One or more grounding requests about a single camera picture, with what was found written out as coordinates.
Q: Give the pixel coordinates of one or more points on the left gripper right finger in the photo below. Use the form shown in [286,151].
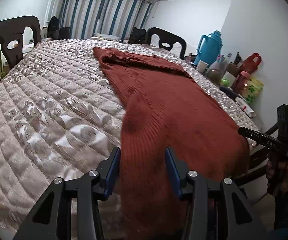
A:
[215,209]

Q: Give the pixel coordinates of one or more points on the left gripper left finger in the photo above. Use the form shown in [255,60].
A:
[50,217]

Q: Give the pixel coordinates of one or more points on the rust red knit sweater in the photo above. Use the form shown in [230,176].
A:
[165,107]

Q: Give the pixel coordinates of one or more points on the person's right hand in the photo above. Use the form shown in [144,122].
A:
[277,175]

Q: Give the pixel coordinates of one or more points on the yellow green floral bag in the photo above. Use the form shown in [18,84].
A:
[252,90]

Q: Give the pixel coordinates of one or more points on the pink lidded water bottle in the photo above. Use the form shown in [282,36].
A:
[240,81]

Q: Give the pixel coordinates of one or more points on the red gift bag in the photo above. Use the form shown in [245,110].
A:
[251,63]

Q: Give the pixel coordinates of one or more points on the green apple shaped toy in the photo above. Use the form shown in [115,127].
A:
[225,83]

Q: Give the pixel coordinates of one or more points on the glass jar with lid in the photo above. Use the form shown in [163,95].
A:
[214,75]

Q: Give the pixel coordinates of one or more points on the quilted beige table cover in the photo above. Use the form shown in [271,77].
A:
[59,117]

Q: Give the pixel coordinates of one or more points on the white paper cup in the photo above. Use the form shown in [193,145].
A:
[202,66]

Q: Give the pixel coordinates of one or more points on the blue thermos jug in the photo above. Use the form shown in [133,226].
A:
[209,48]

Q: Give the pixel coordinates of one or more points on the dark chair far side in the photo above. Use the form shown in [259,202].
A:
[166,40]

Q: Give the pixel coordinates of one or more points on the dark chair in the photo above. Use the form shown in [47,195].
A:
[166,40]
[11,37]

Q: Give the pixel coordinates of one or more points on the black jacket on sofa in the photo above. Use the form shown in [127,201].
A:
[137,36]

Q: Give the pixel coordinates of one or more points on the black backpack on cabinet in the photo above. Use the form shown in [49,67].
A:
[53,28]

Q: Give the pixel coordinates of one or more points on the dark chair left side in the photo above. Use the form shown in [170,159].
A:
[11,37]

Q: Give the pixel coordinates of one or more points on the striped blue white curtain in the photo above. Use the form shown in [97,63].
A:
[85,18]

